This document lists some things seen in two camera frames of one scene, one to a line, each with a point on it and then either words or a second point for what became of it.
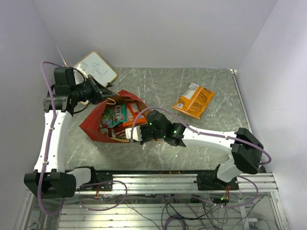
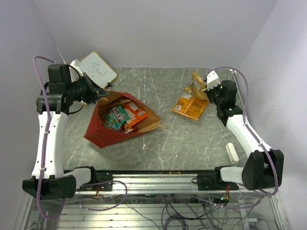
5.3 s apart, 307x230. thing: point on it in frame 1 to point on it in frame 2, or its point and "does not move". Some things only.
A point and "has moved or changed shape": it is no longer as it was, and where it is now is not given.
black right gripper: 143,140 to 208,92
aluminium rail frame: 161,201 does not move
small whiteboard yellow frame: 93,64 does not move
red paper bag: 92,124 has moved or changed shape
